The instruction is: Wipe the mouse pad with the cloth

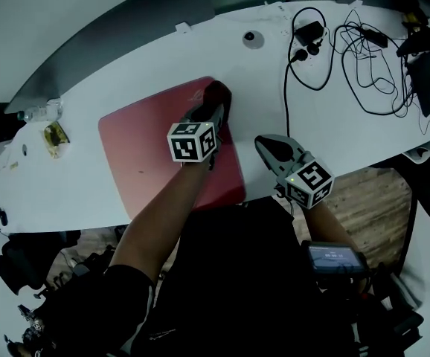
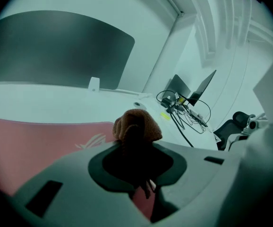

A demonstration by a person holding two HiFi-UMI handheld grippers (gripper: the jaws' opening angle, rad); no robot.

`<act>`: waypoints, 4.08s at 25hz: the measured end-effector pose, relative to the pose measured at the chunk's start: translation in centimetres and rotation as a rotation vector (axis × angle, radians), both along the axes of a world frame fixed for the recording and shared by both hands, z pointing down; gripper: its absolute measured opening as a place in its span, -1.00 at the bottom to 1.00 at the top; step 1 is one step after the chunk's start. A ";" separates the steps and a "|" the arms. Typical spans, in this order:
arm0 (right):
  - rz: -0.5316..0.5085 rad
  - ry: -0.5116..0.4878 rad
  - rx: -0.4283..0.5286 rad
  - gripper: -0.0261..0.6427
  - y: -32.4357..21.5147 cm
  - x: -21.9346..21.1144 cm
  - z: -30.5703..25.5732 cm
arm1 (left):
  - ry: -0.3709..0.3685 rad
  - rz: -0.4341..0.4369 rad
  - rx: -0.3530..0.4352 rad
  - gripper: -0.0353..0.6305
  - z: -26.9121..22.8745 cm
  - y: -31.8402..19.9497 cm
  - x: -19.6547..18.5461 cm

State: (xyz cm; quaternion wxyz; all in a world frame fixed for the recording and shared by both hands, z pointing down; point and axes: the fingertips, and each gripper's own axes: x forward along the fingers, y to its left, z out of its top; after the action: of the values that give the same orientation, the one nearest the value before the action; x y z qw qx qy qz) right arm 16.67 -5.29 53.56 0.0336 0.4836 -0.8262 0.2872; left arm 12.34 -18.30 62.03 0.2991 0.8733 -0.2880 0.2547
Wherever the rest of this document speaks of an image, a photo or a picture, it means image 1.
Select black equipment pack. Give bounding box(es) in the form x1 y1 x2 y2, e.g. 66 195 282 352
348 269 426 357

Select small black desk mat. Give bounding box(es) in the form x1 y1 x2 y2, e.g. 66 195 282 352
406 50 430 118

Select clear plastic water bottle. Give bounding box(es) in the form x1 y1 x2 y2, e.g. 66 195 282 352
16 98 65 123

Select gold tissue pack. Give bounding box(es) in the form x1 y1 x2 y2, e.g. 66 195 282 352
43 120 71 160

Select slim black power brick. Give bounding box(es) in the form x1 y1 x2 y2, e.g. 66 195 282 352
355 25 389 50

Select black phone with lit screen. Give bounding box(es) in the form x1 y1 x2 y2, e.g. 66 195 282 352
307 241 369 275

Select black laptop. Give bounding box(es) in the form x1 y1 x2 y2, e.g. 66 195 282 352
396 23 430 59

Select round grey desk grommet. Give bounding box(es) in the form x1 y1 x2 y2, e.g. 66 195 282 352
242 30 266 51

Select small yellow tag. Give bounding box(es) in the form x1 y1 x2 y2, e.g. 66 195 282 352
400 11 430 33

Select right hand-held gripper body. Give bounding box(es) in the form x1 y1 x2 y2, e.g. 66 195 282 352
274 150 336 210

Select tangled black cables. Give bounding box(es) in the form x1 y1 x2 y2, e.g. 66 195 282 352
326 6 430 136

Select long black cable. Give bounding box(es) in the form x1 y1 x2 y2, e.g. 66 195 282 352
282 48 309 138

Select pink desk mat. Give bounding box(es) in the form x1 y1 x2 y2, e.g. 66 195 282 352
97 75 248 221

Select person's black shirt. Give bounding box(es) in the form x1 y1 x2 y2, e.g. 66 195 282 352
39 199 354 357

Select person's right forearm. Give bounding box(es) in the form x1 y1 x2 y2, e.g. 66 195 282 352
304 199 358 247

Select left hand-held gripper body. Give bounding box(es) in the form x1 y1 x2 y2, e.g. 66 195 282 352
167 122 224 171

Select person's left forearm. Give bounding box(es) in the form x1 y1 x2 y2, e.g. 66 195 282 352
109 160 211 286

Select black power adapter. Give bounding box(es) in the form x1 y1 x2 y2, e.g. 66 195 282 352
295 20 325 47

